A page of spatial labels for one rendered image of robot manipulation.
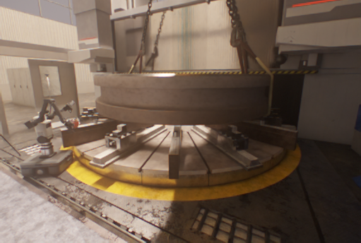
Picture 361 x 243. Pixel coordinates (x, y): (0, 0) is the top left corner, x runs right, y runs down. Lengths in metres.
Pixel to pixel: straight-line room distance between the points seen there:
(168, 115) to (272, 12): 4.13
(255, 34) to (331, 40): 2.34
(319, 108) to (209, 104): 3.43
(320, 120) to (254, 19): 3.30
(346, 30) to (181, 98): 2.77
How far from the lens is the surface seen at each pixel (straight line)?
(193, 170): 2.71
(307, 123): 5.77
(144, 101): 3.20
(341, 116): 5.88
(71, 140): 4.10
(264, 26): 5.62
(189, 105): 3.02
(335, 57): 4.72
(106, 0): 7.22
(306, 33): 3.66
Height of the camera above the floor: 1.74
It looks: 11 degrees down
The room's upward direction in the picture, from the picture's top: straight up
